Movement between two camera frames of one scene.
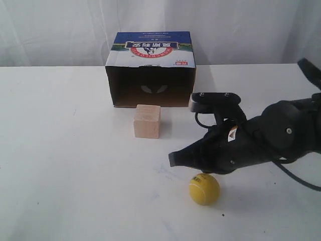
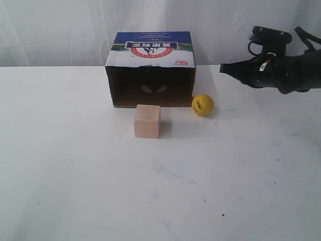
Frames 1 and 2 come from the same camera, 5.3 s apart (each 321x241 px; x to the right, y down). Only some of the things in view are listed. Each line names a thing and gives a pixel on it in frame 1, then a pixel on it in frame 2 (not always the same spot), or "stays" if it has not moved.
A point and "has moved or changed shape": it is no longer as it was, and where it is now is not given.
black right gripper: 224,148 → 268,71
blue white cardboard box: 151,68 stays
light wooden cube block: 147,121 stays
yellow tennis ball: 204,189 has moved or changed shape
